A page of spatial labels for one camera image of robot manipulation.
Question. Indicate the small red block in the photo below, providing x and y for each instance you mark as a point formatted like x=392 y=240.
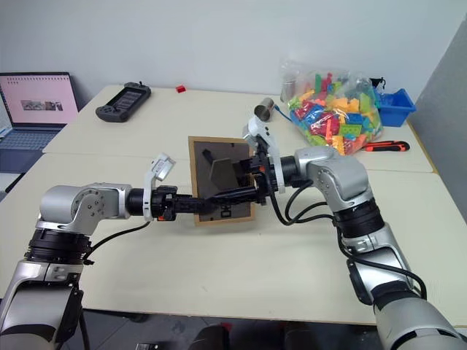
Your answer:
x=180 y=89

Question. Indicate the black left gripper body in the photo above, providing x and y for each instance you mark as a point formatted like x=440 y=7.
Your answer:
x=165 y=204

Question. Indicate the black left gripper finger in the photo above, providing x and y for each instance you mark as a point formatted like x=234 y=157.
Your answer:
x=195 y=201
x=193 y=210

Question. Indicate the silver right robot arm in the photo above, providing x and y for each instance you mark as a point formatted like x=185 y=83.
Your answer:
x=343 y=182

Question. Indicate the black handheld controller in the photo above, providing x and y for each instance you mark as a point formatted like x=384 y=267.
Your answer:
x=124 y=100

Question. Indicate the dark rounded shape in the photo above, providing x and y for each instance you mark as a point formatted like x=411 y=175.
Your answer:
x=213 y=337

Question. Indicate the grey partition panel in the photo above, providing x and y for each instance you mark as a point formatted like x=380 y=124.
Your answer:
x=445 y=102

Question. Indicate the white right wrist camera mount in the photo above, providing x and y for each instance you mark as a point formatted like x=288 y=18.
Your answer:
x=261 y=127

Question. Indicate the clear bag of colourful bricks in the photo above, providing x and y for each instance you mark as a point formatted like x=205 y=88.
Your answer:
x=335 y=116

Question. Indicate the open grey laptop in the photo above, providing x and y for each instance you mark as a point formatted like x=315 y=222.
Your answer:
x=36 y=98

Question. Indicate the wooden picture frame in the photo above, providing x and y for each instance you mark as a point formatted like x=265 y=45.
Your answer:
x=204 y=153

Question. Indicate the blue plastic bin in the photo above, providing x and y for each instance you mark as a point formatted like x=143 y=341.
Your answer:
x=396 y=107

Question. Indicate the silver metal can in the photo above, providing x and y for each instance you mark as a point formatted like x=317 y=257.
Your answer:
x=263 y=111

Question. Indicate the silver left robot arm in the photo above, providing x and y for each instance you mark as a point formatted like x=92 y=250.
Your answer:
x=58 y=204

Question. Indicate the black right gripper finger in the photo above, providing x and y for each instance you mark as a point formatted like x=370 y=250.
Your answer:
x=233 y=195
x=243 y=168

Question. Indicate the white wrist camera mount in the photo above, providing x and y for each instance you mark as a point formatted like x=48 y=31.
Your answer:
x=160 y=167
x=261 y=127

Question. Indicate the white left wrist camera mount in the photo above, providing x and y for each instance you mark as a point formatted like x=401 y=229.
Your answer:
x=160 y=167

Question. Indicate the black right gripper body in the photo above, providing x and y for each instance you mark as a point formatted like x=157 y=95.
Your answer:
x=262 y=178

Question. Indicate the orange black utility knife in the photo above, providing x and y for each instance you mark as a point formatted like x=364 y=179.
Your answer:
x=386 y=146

